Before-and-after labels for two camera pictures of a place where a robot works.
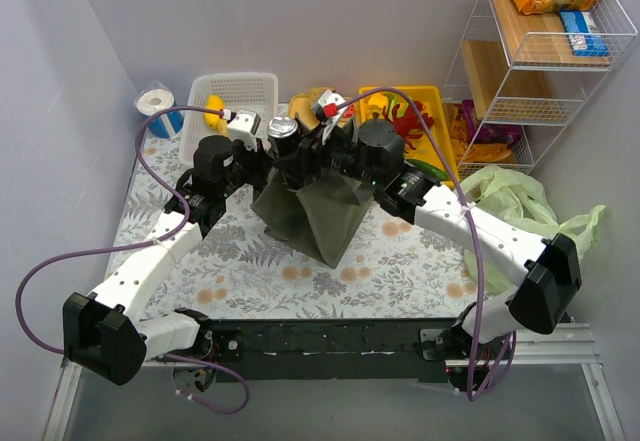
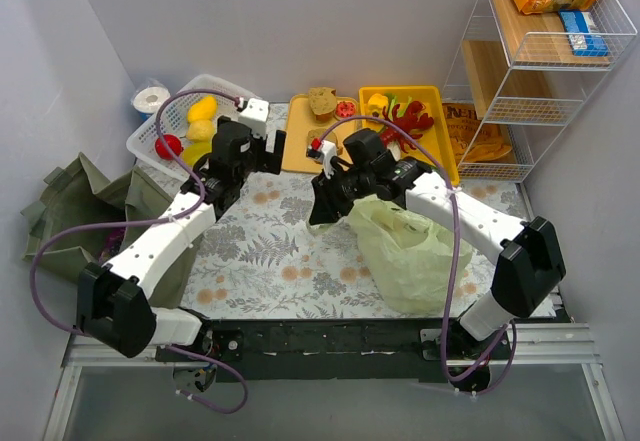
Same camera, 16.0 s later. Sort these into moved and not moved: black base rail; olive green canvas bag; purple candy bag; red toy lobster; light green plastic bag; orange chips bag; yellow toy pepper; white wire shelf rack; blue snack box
Moved: light green plastic bag; olive green canvas bag; purple candy bag
Not moved: orange chips bag; red toy lobster; white wire shelf rack; yellow toy pepper; blue snack box; black base rail
